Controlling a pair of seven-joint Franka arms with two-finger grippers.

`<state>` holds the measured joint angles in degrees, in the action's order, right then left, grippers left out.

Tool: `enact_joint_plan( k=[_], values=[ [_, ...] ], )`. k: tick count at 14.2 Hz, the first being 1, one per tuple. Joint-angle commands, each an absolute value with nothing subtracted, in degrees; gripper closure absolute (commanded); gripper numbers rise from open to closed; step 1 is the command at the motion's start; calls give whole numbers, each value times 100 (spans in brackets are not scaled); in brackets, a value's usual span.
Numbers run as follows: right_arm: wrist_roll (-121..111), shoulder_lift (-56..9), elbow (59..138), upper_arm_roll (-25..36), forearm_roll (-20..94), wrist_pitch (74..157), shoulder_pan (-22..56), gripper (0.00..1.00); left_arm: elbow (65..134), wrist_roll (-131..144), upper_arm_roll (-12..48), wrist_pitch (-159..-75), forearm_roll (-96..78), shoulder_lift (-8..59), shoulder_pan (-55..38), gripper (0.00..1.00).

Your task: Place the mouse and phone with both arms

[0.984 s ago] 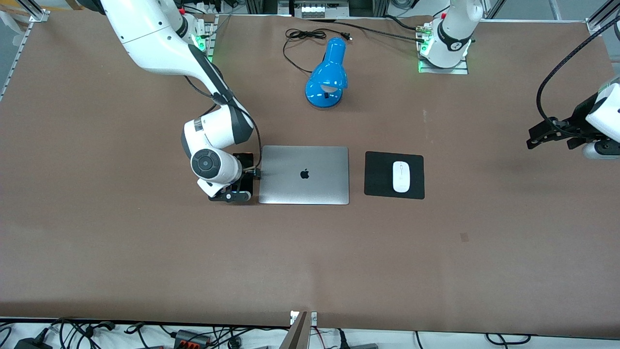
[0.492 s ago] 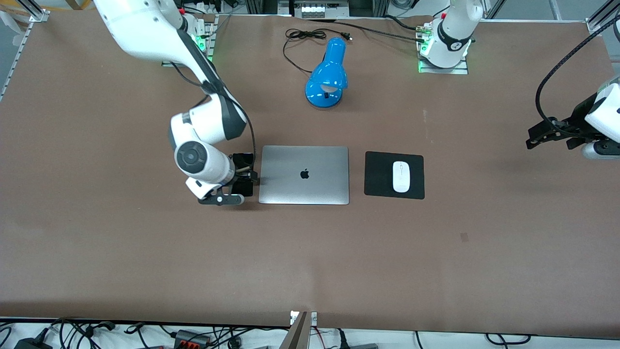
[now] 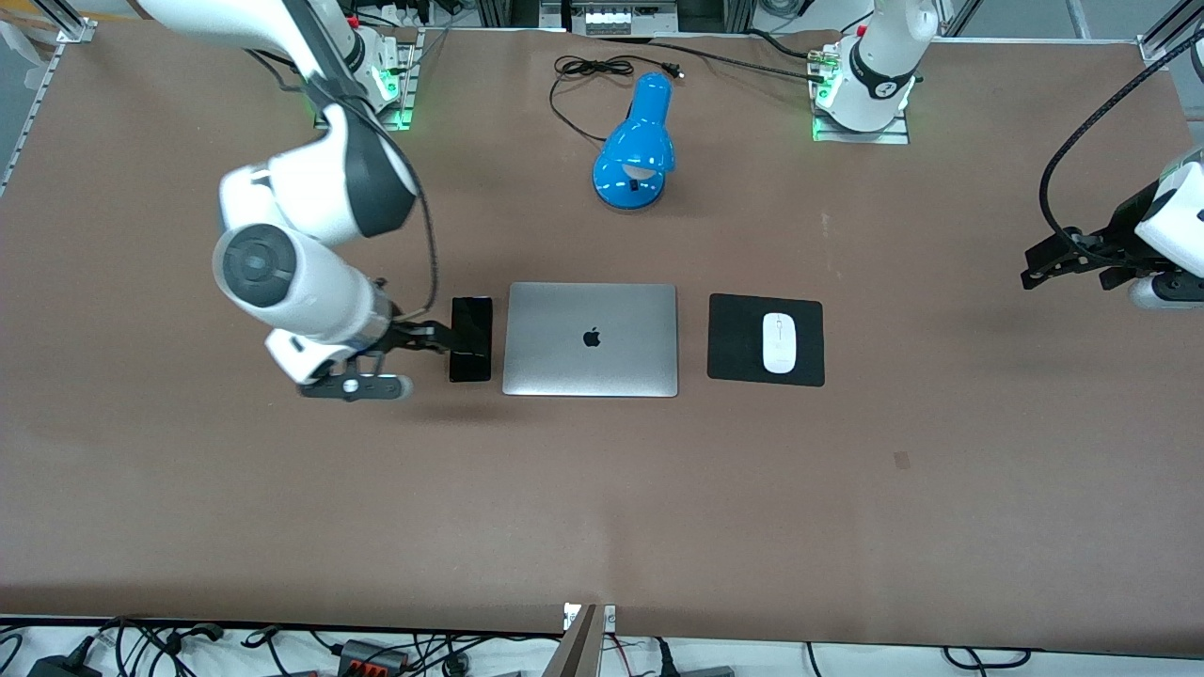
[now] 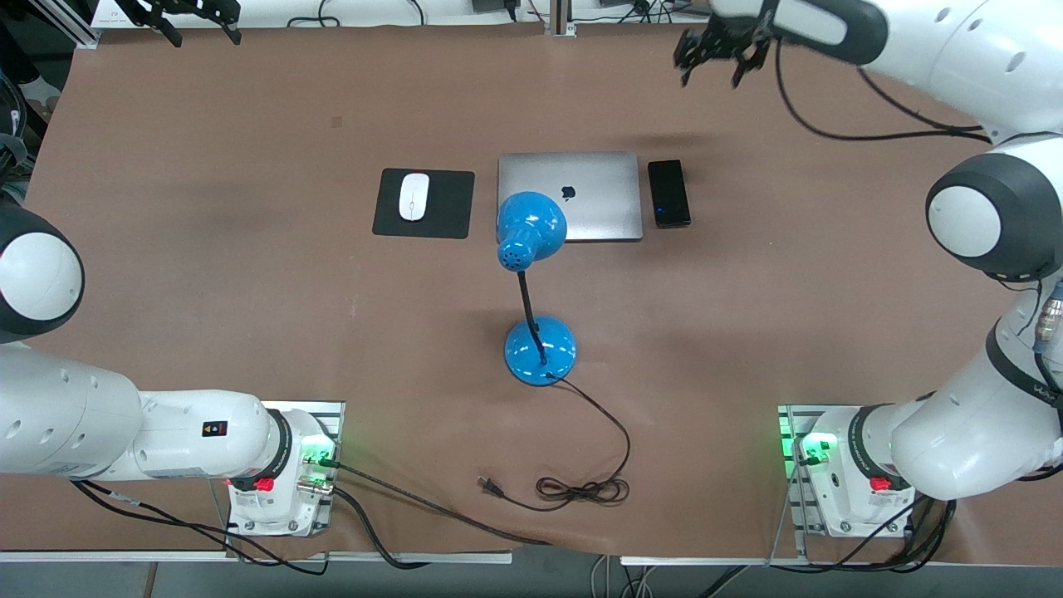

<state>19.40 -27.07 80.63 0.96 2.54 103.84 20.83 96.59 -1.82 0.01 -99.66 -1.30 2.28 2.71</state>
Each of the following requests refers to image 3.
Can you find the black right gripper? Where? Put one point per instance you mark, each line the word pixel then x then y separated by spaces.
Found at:
pixel 406 336

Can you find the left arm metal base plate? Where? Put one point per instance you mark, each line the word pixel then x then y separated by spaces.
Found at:
pixel 861 136

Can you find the black power brick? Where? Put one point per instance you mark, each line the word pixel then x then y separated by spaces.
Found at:
pixel 61 668

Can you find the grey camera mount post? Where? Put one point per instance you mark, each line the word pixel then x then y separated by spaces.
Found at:
pixel 576 649

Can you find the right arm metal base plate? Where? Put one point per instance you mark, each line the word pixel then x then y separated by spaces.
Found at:
pixel 410 94

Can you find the grey adapter with orange plugs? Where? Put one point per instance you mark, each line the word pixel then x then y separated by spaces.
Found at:
pixel 372 656

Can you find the aluminium corner bracket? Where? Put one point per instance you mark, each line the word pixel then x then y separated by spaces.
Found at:
pixel 1153 52

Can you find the silver laptop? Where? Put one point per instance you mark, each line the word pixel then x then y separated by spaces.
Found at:
pixel 591 339

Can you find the white power strip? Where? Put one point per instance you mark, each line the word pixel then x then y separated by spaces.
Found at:
pixel 621 19

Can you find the black smartphone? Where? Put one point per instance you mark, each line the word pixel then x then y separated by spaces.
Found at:
pixel 473 315

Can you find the white computer mouse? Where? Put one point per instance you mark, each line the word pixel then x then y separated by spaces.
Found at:
pixel 779 343

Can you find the blue desk lamp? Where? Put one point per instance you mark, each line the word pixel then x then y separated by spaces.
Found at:
pixel 640 141

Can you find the black mouse pad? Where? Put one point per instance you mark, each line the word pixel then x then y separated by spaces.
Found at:
pixel 734 362

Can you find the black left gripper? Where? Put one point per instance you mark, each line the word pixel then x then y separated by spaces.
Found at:
pixel 1122 228

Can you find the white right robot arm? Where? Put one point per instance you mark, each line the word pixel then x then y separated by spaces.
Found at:
pixel 310 282

